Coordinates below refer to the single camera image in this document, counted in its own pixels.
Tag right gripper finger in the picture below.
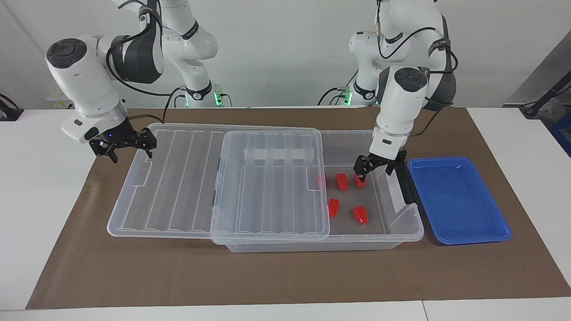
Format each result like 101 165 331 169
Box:
137 128 157 159
95 146 119 164

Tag clear plastic box lid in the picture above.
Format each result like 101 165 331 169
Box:
107 123 331 245

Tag black box latch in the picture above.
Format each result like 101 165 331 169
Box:
212 154 223 211
398 166 418 206

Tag clear plastic storage box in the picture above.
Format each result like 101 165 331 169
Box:
211 128 425 253

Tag blue plastic tray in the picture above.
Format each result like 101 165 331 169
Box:
407 156 513 246

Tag black clamp object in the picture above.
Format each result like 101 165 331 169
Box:
0 94 24 122

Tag brown table mat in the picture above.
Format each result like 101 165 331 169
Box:
25 106 571 310

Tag blue crate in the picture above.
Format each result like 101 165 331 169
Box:
549 111 571 157

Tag black base cable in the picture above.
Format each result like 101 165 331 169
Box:
318 70 360 107
166 86 188 109

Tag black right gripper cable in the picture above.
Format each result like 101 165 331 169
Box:
106 0 184 124

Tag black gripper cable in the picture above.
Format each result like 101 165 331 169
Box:
106 0 184 124
376 0 459 136

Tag white wall socket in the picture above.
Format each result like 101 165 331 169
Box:
47 95 74 110

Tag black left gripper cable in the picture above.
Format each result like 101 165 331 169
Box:
376 0 459 136

